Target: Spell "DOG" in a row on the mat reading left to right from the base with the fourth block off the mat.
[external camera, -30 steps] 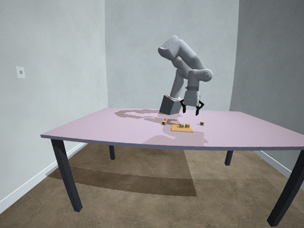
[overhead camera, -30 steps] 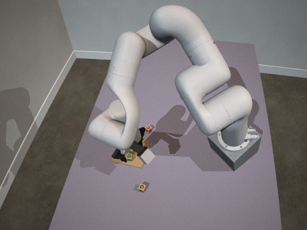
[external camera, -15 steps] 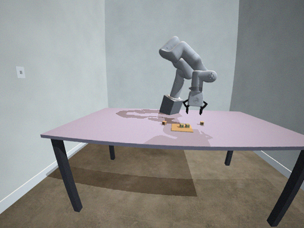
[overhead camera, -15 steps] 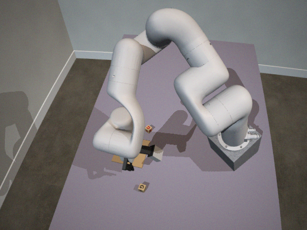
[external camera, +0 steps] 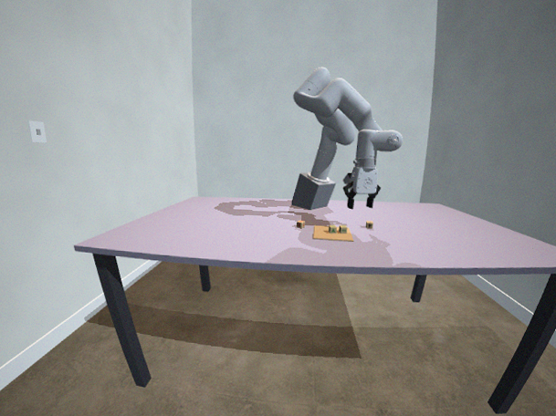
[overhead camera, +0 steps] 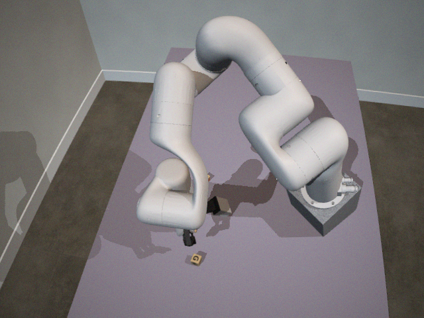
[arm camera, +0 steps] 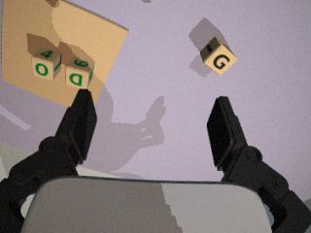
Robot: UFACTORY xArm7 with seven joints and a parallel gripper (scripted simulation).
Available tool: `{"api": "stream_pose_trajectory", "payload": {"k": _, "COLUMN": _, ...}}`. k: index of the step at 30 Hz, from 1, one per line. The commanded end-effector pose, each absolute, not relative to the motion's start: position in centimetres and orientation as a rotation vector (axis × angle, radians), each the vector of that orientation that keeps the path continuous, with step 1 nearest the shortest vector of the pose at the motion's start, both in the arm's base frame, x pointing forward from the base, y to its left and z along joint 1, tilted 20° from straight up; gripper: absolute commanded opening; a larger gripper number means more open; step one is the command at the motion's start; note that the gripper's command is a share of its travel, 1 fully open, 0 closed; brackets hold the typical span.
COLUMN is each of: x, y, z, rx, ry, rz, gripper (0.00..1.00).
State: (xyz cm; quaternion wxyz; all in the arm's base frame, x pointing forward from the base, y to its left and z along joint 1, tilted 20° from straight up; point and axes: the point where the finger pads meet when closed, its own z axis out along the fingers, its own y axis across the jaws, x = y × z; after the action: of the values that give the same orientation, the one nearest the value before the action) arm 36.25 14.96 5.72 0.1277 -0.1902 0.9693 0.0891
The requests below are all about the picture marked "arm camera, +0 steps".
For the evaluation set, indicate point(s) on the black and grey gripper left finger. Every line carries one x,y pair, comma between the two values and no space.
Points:
57,156

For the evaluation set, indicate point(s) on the tan flat mat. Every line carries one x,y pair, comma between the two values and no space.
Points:
29,25

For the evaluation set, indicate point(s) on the beige letter block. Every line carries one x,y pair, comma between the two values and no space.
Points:
46,63
217,56
79,72

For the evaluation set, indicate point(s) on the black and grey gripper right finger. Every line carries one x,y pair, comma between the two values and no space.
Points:
243,164

